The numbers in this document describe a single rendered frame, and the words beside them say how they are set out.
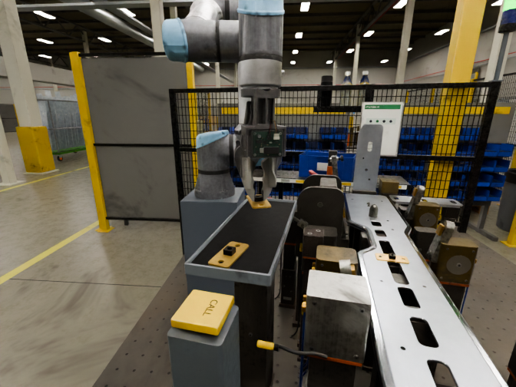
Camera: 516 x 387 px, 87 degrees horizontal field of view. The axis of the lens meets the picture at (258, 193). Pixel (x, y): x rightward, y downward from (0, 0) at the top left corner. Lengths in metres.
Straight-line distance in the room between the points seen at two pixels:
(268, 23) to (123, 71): 2.98
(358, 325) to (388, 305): 0.19
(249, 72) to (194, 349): 0.41
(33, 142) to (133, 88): 5.13
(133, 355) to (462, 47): 2.01
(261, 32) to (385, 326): 0.57
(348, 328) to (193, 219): 0.65
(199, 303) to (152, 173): 3.04
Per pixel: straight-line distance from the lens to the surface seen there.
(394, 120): 1.80
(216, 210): 0.96
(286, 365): 0.93
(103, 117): 3.55
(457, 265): 0.96
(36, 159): 8.27
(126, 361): 1.01
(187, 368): 0.40
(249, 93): 0.49
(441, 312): 0.72
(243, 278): 0.43
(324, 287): 0.50
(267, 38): 0.50
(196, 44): 0.60
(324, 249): 0.69
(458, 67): 1.93
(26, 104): 8.25
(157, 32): 5.51
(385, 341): 0.60
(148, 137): 3.31
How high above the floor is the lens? 1.39
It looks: 16 degrees down
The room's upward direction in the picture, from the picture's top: straight up
